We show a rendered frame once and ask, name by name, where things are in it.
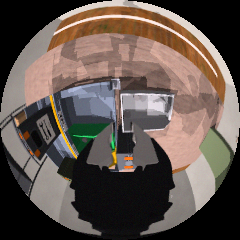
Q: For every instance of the green open bin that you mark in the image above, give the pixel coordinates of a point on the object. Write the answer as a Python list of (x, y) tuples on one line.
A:
[(87, 131)]

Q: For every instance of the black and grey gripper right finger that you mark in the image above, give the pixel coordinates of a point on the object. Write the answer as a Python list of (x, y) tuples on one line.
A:
[(150, 155)]

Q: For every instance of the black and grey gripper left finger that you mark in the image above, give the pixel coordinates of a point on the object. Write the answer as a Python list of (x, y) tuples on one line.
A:
[(96, 153)]

